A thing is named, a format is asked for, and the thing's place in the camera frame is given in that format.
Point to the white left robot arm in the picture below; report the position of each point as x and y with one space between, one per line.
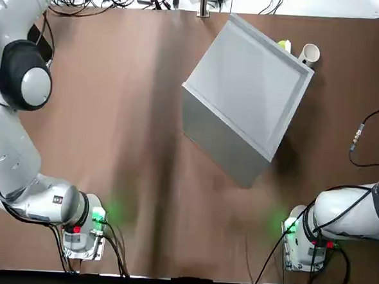
8 156

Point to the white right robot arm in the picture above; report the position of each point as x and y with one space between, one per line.
343 209

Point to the green tissue pack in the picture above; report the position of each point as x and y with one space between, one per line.
283 45

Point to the grey cabinet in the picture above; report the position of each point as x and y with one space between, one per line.
244 87

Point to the metal camera stand post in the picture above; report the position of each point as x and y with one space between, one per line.
204 3

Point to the black cylindrical vase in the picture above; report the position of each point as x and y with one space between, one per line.
35 34

